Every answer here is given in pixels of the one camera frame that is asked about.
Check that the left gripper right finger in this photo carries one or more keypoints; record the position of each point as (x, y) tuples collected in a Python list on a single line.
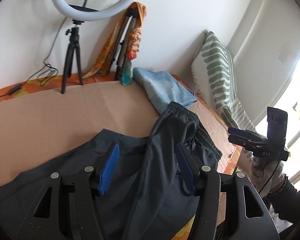
[(189, 169)]

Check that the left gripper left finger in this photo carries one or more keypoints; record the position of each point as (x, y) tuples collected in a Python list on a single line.
[(104, 169)]

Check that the dark grey pants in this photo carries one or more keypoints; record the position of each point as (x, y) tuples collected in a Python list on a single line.
[(147, 197)]

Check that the right black sleeve forearm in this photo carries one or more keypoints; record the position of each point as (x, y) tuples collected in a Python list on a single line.
[(286, 201)]

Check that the right white gloved hand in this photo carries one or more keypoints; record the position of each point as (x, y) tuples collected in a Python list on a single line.
[(266, 175)]

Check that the folded light blue jeans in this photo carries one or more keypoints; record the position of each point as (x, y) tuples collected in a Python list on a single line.
[(162, 89)]

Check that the pink beige blanket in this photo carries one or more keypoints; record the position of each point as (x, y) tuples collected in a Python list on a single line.
[(37, 127)]

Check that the green white patterned pillow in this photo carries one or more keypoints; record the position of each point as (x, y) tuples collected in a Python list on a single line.
[(214, 76)]

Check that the orange patterned scarf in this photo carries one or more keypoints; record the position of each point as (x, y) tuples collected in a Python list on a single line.
[(104, 63)]

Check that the orange floral bedsheet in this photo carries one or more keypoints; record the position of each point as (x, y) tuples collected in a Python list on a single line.
[(33, 86)]

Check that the folded silver black tripod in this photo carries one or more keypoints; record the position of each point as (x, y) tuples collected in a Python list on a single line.
[(121, 42)]

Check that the black mini tripod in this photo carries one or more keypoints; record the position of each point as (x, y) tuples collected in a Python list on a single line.
[(72, 50)]

